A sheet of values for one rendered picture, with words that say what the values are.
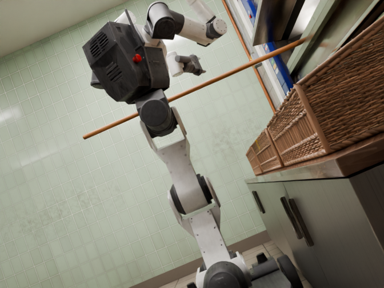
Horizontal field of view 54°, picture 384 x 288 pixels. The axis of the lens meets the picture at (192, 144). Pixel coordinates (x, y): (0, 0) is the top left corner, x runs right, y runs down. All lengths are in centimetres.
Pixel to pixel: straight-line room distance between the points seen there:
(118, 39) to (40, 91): 241
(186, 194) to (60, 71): 258
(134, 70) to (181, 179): 50
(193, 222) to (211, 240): 11
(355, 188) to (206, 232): 109
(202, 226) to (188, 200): 12
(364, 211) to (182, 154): 116
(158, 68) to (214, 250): 80
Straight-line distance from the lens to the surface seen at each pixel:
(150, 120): 150
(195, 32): 174
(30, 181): 389
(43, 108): 391
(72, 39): 399
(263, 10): 223
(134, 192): 354
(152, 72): 165
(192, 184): 160
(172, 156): 165
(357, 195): 58
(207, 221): 162
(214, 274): 132
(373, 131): 80
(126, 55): 161
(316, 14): 194
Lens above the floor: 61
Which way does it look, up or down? 8 degrees up
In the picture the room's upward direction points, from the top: 23 degrees counter-clockwise
